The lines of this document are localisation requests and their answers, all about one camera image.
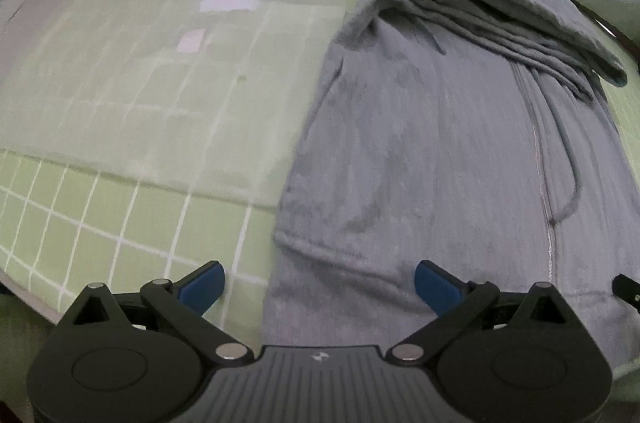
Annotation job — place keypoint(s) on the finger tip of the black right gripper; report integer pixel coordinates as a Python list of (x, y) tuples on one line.
[(627, 290)]

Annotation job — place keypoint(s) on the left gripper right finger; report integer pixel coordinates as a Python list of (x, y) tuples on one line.
[(479, 324)]

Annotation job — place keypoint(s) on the grey zip hoodie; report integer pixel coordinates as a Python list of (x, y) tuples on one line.
[(472, 133)]

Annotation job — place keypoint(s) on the green grid cutting mat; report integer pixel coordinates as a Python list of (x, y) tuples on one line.
[(140, 138)]

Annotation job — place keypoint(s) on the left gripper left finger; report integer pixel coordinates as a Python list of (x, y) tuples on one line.
[(172, 308)]

